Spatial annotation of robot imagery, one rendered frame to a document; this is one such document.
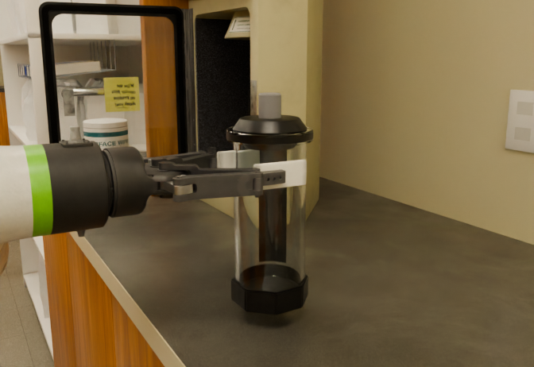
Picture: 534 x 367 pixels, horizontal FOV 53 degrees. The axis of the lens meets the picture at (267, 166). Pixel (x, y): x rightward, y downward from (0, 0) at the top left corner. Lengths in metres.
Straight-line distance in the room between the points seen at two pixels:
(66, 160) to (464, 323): 0.52
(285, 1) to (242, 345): 0.63
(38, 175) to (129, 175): 0.09
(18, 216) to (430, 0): 0.98
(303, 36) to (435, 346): 0.62
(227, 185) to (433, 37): 0.79
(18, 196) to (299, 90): 0.65
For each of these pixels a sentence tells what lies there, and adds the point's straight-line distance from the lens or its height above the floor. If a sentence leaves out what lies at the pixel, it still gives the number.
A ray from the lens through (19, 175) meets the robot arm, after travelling 0.54.
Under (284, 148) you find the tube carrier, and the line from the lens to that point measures 0.62.
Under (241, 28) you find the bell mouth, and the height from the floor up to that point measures 1.33.
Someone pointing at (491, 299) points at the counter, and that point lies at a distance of 0.84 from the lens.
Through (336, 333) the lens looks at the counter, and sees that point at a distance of 0.70.
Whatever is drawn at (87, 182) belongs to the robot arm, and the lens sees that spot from 0.54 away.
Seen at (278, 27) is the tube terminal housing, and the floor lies 1.33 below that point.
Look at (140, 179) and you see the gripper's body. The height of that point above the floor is 1.15.
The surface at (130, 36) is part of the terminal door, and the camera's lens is 1.24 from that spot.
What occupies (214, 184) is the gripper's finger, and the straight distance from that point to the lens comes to 0.56.
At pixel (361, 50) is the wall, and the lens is 1.42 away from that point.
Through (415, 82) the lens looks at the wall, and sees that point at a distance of 1.28.
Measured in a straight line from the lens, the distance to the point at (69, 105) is 1.21.
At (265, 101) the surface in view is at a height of 1.23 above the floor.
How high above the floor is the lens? 1.28
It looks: 12 degrees down
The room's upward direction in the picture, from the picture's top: straight up
